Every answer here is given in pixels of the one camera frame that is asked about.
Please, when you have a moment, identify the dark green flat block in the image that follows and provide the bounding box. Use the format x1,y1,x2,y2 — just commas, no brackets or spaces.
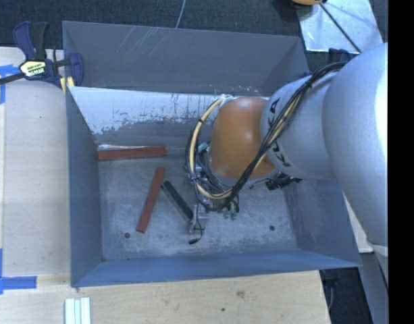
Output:
159,180,195,223

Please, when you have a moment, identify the black cylinder on white bracket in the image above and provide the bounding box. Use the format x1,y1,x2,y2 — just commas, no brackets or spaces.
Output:
249,175,303,191

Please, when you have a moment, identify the grey metal bin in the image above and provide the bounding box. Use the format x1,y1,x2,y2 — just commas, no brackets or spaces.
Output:
61,20,363,288

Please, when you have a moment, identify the red-brown flat block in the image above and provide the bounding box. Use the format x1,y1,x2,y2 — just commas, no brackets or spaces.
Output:
97,146,167,162
135,166,167,234

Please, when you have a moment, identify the pale wood board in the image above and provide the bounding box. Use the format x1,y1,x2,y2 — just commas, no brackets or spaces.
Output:
2,81,72,278

